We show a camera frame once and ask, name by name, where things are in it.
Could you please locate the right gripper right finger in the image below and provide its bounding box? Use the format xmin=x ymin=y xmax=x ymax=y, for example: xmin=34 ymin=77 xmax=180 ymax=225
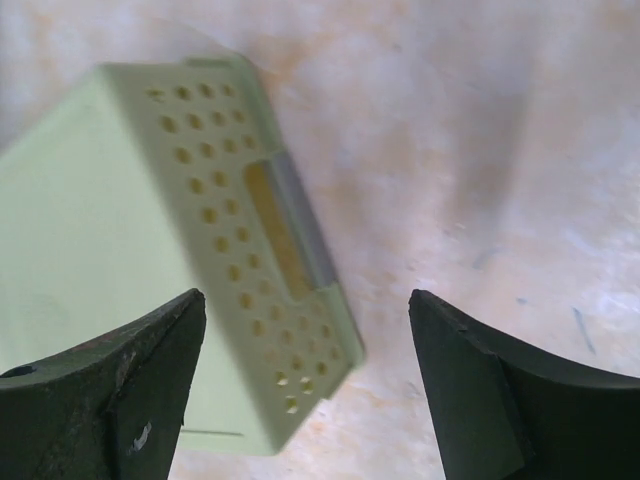
xmin=409 ymin=290 xmax=639 ymax=479

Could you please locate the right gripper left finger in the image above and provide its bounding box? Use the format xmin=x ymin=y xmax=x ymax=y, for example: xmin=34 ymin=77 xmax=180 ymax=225
xmin=1 ymin=289 xmax=206 ymax=479

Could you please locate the light green shallow basket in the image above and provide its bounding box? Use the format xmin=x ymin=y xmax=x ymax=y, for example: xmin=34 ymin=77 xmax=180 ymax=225
xmin=1 ymin=53 xmax=365 ymax=455

